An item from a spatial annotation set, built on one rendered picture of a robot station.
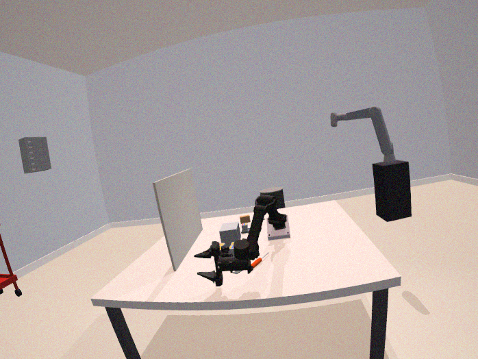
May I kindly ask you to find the tan rectangular block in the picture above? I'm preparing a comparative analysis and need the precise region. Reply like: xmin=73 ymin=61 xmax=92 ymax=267
xmin=240 ymin=215 xmax=251 ymax=224

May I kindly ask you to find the orange-handled screwdriver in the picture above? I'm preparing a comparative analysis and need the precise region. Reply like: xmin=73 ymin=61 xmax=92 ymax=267
xmin=251 ymin=252 xmax=269 ymax=268

